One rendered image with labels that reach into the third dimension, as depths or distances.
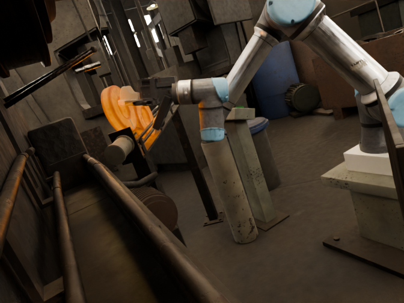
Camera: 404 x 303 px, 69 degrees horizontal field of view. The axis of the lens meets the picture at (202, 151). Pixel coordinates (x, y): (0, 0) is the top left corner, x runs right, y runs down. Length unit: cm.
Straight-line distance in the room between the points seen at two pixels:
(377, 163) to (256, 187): 59
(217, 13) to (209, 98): 313
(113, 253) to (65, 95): 295
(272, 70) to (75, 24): 222
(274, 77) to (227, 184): 266
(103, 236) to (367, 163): 94
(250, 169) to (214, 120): 60
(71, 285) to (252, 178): 128
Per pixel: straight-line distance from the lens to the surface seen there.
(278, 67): 386
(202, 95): 89
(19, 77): 331
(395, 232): 123
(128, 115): 101
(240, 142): 140
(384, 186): 106
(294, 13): 86
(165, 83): 93
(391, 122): 20
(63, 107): 324
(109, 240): 35
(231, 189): 135
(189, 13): 416
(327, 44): 90
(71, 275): 24
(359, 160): 116
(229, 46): 443
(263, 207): 153
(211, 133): 91
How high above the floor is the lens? 78
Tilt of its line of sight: 13 degrees down
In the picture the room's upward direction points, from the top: 20 degrees counter-clockwise
